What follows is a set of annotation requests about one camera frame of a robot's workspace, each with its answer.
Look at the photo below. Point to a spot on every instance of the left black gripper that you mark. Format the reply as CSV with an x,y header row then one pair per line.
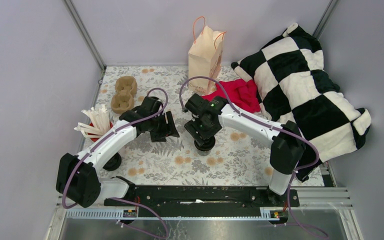
x,y
160,136

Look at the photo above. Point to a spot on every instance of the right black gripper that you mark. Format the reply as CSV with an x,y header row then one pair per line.
x,y
192,127

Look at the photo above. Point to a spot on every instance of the black cup lid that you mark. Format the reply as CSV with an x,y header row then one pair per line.
x,y
207,144

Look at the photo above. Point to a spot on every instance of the dark translucent coffee cup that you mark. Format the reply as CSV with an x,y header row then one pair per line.
x,y
203,152

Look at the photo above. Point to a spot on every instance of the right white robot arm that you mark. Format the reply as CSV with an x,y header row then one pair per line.
x,y
284,140

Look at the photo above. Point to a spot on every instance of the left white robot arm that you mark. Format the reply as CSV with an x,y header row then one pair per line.
x,y
77,177

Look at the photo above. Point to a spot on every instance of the floral table mat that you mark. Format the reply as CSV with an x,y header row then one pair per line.
x,y
236,159

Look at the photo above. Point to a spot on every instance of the red cloth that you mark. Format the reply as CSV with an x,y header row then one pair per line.
x,y
243,94

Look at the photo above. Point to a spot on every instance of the brown pulp cup carrier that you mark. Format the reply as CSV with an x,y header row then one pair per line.
x,y
125,91

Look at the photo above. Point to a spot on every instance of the beige paper bag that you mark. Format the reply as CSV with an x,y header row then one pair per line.
x,y
204,57

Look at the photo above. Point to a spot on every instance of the red ribbed cup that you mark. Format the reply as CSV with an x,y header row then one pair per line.
x,y
95,137

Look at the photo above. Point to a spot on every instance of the black white checkered blanket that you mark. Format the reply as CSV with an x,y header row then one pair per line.
x,y
293,86

